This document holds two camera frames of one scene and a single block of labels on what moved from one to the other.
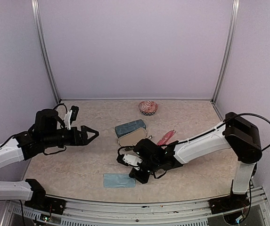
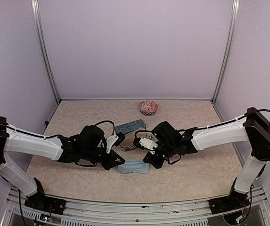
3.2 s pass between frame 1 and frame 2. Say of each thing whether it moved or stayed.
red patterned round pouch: stayed
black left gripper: moved
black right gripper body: moved
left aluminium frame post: stayed
